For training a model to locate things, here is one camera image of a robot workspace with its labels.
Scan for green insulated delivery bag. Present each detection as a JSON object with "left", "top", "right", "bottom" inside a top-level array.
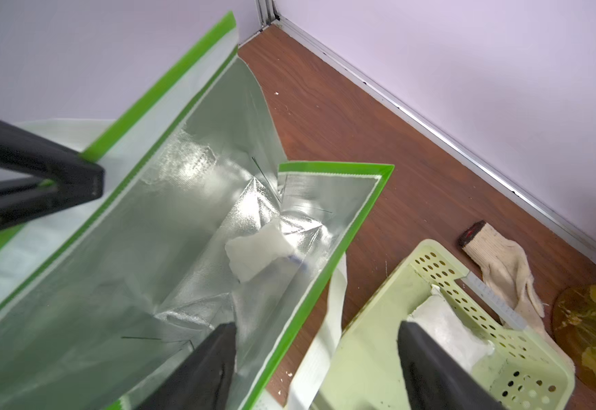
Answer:
[{"left": 0, "top": 14, "right": 393, "bottom": 409}]

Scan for white ice pack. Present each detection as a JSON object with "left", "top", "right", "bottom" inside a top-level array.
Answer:
[
  {"left": 406, "top": 285, "right": 495, "bottom": 373},
  {"left": 224, "top": 218, "right": 295, "bottom": 283}
]

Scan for light green perforated basket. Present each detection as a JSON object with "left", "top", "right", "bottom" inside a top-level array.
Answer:
[{"left": 312, "top": 239, "right": 576, "bottom": 409}]

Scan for beige knit cotton glove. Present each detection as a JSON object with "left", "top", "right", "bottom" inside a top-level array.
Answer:
[{"left": 458, "top": 220, "right": 545, "bottom": 332}]

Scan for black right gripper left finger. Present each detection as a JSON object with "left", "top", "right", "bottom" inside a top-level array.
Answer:
[{"left": 138, "top": 322, "right": 236, "bottom": 409}]

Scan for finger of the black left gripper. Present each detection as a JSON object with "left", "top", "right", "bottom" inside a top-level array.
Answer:
[
  {"left": 0, "top": 120, "right": 105, "bottom": 201},
  {"left": 0, "top": 177, "right": 72, "bottom": 231}
]

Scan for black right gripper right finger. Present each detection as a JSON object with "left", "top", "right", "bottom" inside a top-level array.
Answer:
[{"left": 397, "top": 321, "right": 503, "bottom": 410}]

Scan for amber plastic vase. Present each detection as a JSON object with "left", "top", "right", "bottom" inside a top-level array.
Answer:
[{"left": 552, "top": 285, "right": 596, "bottom": 391}]

